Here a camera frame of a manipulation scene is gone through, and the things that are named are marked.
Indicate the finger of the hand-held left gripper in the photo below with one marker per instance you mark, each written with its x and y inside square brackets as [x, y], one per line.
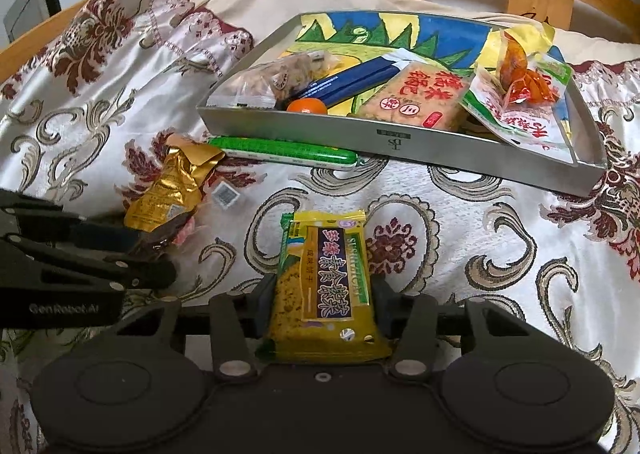
[150, 274]
[100, 230]

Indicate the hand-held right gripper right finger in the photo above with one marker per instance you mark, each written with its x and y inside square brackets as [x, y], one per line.
[384, 306]

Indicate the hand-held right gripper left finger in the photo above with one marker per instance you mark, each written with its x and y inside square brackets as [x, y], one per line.
[260, 306]

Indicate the yellow green snack packet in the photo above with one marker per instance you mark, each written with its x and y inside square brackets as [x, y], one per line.
[325, 279]

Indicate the gold foil snack packet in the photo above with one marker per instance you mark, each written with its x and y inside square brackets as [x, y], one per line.
[165, 184]

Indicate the grey cardboard tray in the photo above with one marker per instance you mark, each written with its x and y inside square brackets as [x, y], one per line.
[400, 144]

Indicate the white green snack packet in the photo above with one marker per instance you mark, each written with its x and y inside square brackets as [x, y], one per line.
[515, 129]

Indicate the dark blue snack packet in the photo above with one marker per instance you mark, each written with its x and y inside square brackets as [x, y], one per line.
[350, 84]
[340, 73]

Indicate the pink candy wrapper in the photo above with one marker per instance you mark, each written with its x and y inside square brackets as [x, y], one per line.
[184, 232]

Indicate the floral satin blanket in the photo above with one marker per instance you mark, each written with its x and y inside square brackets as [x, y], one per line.
[450, 234]

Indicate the small white square packet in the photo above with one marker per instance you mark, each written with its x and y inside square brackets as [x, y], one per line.
[226, 194]

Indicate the green stick snack packet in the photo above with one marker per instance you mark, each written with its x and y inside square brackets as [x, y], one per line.
[280, 151]

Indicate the orange mandarin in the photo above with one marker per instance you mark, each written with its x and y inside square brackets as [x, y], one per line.
[306, 107]

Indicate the floral satin pillow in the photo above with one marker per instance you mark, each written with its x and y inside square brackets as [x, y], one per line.
[130, 24]

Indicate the rice cracker packet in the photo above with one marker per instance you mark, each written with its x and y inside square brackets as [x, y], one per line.
[415, 96]

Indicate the clear nut snack packet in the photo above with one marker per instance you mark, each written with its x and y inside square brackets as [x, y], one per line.
[280, 76]

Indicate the orange red snack packet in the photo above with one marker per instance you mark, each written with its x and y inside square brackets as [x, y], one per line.
[525, 79]

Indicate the colourful drawing paper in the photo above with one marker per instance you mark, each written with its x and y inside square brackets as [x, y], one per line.
[400, 31]

